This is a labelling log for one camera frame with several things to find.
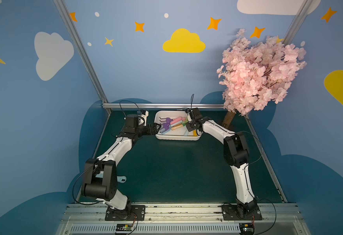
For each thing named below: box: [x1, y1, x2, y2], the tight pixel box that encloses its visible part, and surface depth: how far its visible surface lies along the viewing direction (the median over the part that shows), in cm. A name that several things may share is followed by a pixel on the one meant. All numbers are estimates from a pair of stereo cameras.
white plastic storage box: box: [154, 110, 202, 141], surface depth 109 cm
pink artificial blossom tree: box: [216, 28, 308, 129], surface depth 68 cm
